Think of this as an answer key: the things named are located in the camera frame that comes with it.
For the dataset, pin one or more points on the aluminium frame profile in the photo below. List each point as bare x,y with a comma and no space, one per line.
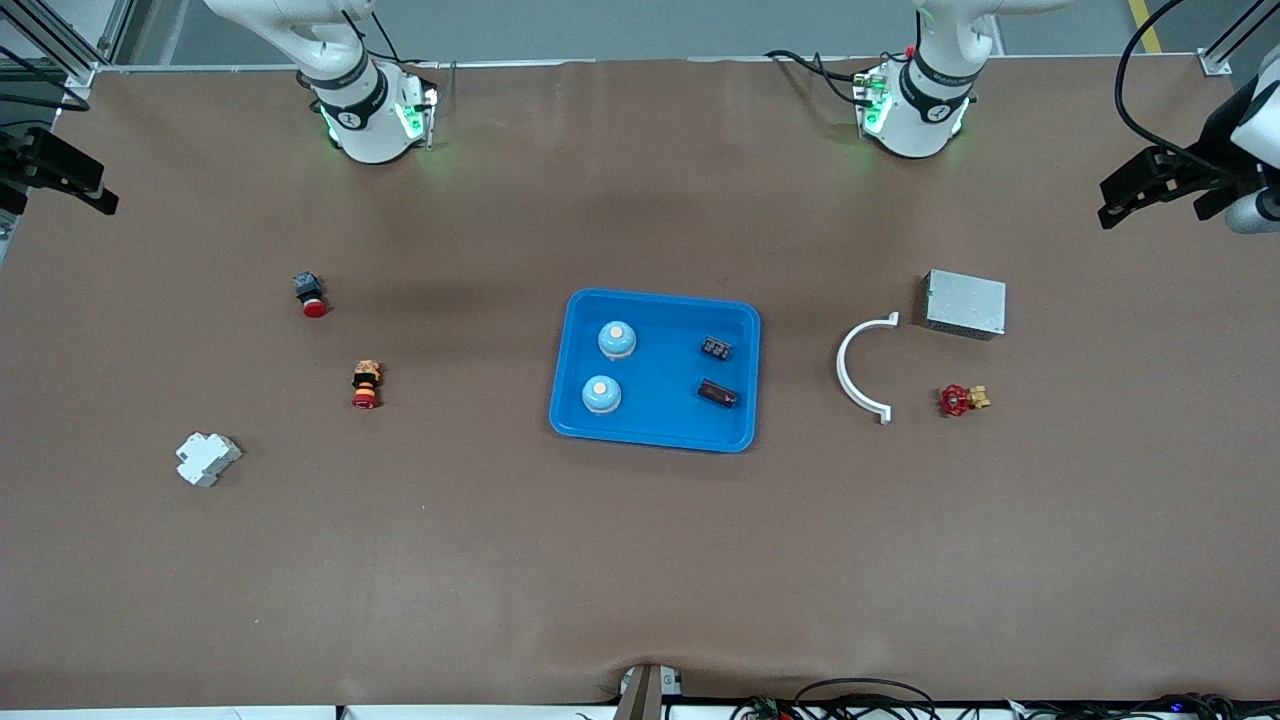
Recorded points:
1215,62
80,75

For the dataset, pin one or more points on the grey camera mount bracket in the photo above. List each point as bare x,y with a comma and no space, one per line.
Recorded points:
640,700

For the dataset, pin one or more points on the red button orange switch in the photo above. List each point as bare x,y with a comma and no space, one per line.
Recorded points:
366,388

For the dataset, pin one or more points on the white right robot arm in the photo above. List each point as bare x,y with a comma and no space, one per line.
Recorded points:
370,120

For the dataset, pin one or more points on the red button black switch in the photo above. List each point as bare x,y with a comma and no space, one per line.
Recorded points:
312,300

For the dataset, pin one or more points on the white curved pipe clamp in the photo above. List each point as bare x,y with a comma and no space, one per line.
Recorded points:
840,365

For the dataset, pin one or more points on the blue plastic tray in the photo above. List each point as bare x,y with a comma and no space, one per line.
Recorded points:
660,410

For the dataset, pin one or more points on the white circuit breaker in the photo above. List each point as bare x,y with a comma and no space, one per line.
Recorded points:
207,458

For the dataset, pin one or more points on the red handwheel brass valve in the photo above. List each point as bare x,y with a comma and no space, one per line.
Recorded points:
955,400

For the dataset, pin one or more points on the grey metal box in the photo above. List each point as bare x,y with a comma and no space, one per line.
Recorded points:
965,303

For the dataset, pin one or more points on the brown table cover mat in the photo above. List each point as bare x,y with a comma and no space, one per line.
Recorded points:
640,560

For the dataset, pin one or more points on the blue desk bell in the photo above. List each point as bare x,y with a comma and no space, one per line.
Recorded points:
617,340
601,394

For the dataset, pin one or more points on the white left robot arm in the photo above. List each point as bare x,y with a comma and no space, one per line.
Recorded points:
930,110

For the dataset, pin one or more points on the brown cylindrical capacitor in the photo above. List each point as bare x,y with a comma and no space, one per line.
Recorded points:
717,394

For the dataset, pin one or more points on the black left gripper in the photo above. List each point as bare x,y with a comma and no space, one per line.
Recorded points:
1212,143

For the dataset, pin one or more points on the small black block capacitor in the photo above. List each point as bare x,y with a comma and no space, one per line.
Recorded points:
716,348

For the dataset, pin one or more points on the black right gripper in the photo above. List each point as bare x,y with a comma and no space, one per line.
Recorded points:
12,163

